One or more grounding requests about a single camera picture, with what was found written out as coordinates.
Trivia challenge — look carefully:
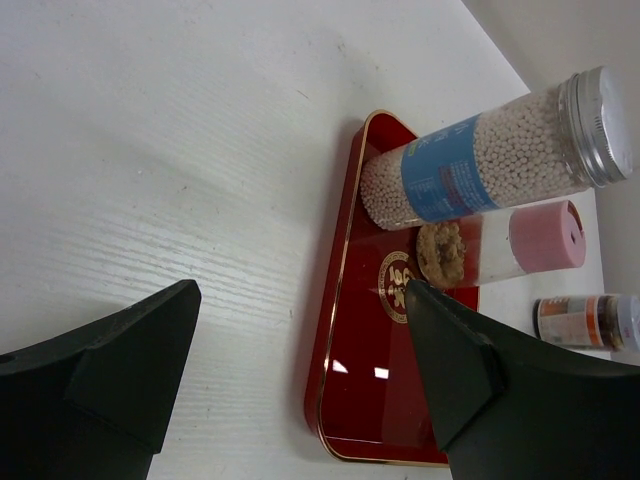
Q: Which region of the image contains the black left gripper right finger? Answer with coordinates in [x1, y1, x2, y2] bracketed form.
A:
[405, 280, 639, 479]

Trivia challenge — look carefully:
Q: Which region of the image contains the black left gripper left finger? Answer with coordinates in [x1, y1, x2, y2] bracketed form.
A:
[1, 280, 201, 479]

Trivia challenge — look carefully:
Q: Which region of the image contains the orange label white lid jar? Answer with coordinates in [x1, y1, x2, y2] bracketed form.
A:
[533, 294, 639, 353]

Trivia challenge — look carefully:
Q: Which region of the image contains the pink lid spice jar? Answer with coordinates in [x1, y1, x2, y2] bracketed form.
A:
[416, 200, 586, 289]

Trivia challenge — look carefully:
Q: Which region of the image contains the tall bead jar blue label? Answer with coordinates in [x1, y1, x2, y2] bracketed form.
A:
[360, 66, 634, 231]

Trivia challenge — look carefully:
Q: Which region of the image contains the red lacquer tray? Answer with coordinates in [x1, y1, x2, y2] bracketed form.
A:
[304, 110, 448, 468]

